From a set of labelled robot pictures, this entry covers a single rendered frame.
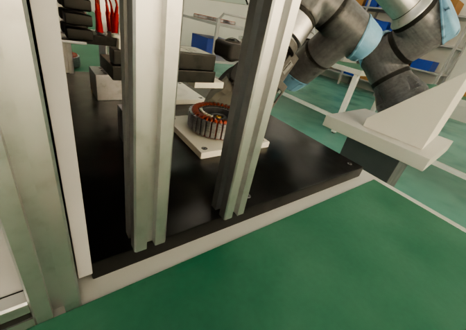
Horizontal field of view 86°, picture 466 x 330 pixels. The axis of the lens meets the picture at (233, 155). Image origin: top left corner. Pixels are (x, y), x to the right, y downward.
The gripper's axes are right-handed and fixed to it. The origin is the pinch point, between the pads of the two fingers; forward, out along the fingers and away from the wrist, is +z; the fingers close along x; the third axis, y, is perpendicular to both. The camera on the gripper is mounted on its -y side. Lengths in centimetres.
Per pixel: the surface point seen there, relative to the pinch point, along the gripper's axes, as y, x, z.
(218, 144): -1.8, -5.8, 2.3
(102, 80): -14.2, 20.4, 6.0
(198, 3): 225, 532, -168
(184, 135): -5.4, -1.3, 4.4
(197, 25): 251, 532, -132
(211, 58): -10.3, -3.2, -8.2
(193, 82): -11.0, -3.5, -3.8
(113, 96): -11.0, 20.4, 7.9
